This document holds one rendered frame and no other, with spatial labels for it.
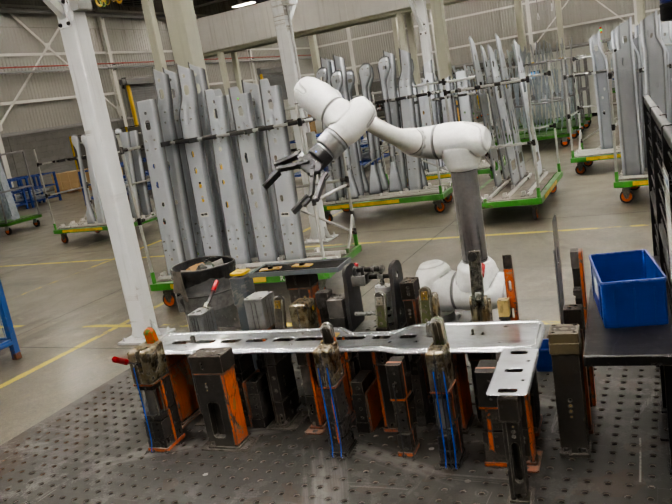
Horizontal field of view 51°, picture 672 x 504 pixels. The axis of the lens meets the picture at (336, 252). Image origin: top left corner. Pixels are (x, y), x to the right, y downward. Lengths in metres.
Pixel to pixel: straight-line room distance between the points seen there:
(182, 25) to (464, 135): 7.67
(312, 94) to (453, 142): 0.62
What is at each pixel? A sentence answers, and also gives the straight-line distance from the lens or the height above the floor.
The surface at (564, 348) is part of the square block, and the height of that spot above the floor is 1.02.
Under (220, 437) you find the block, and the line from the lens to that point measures 2.40.
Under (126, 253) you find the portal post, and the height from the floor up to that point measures 0.78.
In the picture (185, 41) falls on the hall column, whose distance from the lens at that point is 9.99.
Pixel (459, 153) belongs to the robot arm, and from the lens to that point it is 2.64.
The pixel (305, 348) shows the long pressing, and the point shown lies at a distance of 2.25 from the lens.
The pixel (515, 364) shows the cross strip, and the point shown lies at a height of 1.00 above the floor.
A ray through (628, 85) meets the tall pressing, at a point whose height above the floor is 1.33.
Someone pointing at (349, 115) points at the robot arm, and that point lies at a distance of 2.22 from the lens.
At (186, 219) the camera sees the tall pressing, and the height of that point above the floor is 0.81.
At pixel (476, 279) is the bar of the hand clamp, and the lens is 2.25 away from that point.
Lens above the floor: 1.75
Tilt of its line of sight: 12 degrees down
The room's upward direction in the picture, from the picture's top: 10 degrees counter-clockwise
